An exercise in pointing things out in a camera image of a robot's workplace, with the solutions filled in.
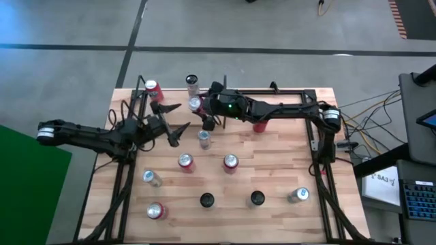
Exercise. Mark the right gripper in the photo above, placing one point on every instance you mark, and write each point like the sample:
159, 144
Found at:
208, 124

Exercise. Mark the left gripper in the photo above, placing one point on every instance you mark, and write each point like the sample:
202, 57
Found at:
173, 141

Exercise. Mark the red cola can white script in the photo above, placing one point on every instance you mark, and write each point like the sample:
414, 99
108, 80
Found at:
195, 103

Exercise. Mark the Celsius can black lid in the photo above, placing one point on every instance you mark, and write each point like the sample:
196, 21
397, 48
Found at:
207, 200
192, 85
257, 198

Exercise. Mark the slim silver blue can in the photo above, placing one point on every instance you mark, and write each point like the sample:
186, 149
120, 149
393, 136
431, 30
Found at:
299, 194
204, 140
151, 177

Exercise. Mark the red cola can black script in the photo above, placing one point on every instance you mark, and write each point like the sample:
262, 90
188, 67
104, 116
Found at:
231, 165
260, 127

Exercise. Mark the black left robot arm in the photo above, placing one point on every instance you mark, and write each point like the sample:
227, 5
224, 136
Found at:
88, 136

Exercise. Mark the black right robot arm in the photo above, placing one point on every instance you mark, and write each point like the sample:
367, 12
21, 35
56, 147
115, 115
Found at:
289, 110

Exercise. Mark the black shelf divider plate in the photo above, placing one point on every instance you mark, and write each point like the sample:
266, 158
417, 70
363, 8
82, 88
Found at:
225, 81

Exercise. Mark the black power adapter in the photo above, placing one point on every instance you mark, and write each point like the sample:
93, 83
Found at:
347, 145

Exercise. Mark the green floor mat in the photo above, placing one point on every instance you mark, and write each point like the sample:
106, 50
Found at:
27, 197

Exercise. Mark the black desk bar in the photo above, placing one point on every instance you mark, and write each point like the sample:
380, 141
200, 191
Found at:
378, 160

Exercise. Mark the white SA3 label sheet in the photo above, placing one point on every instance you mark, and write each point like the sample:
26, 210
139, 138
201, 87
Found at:
381, 190

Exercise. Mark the dark grey desk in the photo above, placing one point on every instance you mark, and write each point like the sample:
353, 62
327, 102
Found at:
415, 170

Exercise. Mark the black monitor pole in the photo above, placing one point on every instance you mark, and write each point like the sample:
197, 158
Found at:
425, 76

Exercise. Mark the small display screen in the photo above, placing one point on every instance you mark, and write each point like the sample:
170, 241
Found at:
430, 119

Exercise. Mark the black mat orange striped edge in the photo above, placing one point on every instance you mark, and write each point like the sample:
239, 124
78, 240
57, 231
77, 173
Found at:
419, 20

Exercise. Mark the backlit computer keyboard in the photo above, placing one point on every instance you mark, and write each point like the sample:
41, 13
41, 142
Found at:
420, 200

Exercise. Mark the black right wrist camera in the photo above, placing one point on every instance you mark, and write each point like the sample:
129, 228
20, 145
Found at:
219, 103

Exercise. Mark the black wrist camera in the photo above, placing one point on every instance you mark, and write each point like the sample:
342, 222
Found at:
219, 103
155, 123

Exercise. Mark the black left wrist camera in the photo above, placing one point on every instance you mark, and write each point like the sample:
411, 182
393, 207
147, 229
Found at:
155, 123

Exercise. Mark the black aluminium rig frame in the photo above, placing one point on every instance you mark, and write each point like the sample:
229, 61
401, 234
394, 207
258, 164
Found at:
309, 94

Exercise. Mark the grey metal bracket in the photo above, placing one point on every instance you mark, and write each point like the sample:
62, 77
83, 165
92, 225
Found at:
315, 145

